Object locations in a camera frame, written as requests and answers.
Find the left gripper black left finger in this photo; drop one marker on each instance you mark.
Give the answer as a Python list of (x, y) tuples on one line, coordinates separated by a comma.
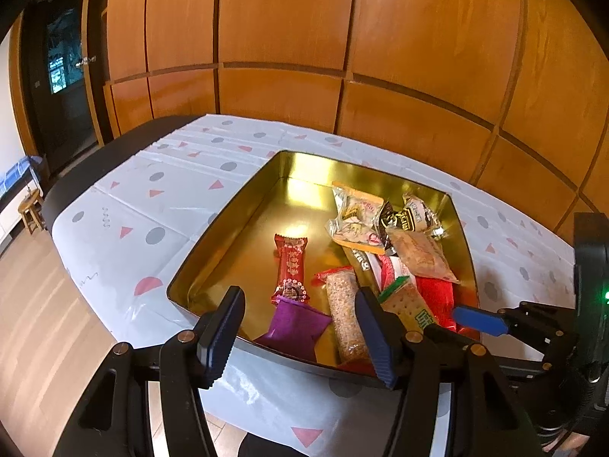
[(217, 337)]

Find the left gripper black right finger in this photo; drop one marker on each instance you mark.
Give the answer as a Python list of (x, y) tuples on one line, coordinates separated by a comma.
[(383, 333)]

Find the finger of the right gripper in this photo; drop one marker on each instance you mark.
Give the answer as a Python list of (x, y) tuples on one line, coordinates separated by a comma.
[(480, 321), (453, 348)]

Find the sesame bar red-end wrapper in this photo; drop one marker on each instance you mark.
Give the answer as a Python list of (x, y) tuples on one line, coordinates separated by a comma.
[(341, 287)]

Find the Weidan cracker pack green ends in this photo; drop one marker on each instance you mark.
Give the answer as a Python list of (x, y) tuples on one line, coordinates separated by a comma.
[(402, 298)]

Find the large red snack packet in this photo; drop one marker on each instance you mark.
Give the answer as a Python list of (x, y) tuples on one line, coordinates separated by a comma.
[(442, 297)]

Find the purple snack packet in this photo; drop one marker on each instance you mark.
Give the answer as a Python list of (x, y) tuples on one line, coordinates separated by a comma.
[(295, 330)]

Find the clear layered cake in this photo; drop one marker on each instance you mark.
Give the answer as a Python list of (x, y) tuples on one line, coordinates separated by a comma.
[(421, 254)]

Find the small red patterned candy packet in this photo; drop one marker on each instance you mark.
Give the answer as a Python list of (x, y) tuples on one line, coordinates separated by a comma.
[(290, 282)]

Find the clear bag yellow-edged snacks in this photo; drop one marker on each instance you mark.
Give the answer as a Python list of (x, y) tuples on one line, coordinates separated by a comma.
[(357, 220)]

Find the brown black bread package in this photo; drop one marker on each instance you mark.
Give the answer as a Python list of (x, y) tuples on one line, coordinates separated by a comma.
[(415, 216)]

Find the red white Kiss snack packet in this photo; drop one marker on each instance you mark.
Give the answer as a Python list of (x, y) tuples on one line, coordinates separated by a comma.
[(387, 271)]

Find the gold white stick sachet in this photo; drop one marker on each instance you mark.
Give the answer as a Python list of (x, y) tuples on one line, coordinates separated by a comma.
[(362, 262)]

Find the person's right hand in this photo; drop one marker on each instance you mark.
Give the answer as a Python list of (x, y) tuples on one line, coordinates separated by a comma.
[(571, 446)]

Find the gold metal tin box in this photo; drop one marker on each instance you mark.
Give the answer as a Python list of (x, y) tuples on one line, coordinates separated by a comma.
[(292, 195)]

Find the small wooden stool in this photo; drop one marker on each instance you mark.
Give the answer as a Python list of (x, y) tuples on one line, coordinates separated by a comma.
[(30, 212)]

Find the dark wooden door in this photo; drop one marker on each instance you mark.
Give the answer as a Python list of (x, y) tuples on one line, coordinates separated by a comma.
[(64, 103)]

